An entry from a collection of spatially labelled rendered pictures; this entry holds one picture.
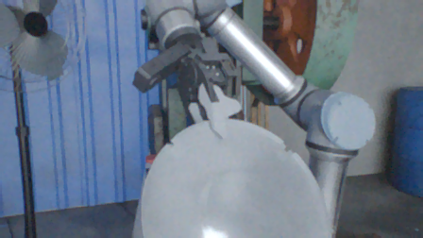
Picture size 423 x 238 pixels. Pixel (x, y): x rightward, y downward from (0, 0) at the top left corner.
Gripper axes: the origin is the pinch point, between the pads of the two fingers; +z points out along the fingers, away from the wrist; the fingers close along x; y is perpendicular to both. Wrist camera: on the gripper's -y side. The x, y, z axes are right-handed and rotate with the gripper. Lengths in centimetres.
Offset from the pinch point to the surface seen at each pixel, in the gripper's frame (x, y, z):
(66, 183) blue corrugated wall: 222, 15, -101
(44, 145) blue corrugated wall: 203, 4, -126
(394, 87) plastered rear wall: 120, 305, -91
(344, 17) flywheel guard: 16, 92, -52
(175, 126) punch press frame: 103, 53, -66
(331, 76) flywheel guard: 37, 96, -41
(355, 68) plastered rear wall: 115, 262, -113
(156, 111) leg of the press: 109, 49, -81
